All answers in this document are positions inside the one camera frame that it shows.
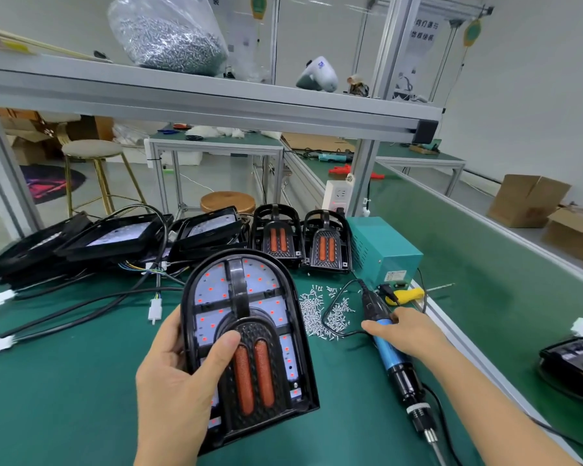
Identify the person's right hand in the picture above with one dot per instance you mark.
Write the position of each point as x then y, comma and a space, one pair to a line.
413, 335

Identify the person's left hand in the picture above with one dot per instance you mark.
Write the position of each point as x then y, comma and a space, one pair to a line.
180, 403

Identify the blue black electric screwdriver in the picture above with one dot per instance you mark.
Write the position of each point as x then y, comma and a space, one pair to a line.
400, 378

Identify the black cover orange strips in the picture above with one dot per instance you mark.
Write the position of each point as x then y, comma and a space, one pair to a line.
277, 237
253, 378
326, 244

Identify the heap of small silver screws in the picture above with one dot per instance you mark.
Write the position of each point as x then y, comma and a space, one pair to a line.
326, 310

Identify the stack of unassembled lamp housings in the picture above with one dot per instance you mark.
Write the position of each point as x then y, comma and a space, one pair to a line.
97, 237

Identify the person's right forearm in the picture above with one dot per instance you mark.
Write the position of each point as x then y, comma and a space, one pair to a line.
505, 417

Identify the yellow plug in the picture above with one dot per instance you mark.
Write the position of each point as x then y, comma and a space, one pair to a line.
406, 296

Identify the teal power supply box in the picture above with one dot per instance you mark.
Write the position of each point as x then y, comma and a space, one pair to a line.
381, 249

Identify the white power strip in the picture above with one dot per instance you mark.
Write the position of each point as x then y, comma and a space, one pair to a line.
338, 194

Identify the red tool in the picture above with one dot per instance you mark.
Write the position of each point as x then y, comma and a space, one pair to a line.
355, 171

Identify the brown cardboard box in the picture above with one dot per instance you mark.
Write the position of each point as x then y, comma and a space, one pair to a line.
578, 233
528, 199

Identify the green workbench white legs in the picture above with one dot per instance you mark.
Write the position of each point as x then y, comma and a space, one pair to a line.
418, 155

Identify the round brown wooden stool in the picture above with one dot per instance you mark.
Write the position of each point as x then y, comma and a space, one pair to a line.
228, 202

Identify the colourful round rug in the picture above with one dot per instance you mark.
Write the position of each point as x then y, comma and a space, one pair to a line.
39, 184

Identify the small green workbench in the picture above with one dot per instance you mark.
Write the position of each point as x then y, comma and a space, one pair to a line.
214, 140

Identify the round beige stool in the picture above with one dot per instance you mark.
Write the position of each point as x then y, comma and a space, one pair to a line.
92, 150

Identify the white handheld device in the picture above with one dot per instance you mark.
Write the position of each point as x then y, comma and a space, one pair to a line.
318, 74

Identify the open brown cardboard carton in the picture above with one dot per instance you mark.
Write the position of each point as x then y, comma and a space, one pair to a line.
24, 140

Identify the clear bag of screws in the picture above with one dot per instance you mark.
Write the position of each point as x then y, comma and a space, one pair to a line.
170, 34

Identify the beige flat folder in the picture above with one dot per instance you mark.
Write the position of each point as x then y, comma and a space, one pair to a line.
19, 41

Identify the aluminium shelf frame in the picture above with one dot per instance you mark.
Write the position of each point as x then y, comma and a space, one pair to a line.
175, 92

